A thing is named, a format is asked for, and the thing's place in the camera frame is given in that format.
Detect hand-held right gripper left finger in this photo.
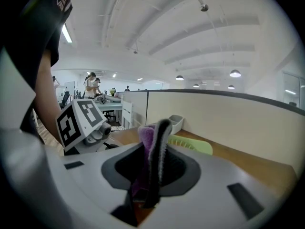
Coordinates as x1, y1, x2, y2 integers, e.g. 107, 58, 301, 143
54, 142, 145, 229

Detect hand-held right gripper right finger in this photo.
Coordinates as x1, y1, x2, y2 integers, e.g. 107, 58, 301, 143
142, 144, 286, 229

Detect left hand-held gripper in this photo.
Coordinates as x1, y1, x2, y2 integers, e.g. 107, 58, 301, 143
56, 99, 112, 152

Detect green small desk fan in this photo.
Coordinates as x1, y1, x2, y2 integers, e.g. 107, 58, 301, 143
166, 134, 214, 156

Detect purple cleaning cloth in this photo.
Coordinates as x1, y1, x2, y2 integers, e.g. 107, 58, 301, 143
131, 118, 173, 209

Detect person's left forearm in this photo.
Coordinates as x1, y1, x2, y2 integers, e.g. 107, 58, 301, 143
33, 49, 64, 144

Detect black office chair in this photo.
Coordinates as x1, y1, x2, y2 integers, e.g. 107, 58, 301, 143
60, 91, 71, 110

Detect wooden table black legs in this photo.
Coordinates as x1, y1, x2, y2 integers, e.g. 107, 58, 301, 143
109, 126, 298, 201

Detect white wooden chair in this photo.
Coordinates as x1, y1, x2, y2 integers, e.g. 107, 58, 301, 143
121, 94, 134, 130

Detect beige partition panel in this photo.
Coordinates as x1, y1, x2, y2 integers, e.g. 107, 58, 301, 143
118, 91, 148, 128
146, 91, 305, 174

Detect white pen holder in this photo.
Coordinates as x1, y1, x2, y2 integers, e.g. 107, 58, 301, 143
169, 114, 184, 135

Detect white ceiling tube light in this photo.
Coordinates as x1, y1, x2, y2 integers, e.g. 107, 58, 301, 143
61, 24, 73, 44

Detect person's black t-shirt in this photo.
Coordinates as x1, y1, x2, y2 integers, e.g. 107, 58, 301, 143
0, 0, 74, 135

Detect glass partition wall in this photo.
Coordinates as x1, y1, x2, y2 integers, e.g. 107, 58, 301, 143
282, 71, 305, 107

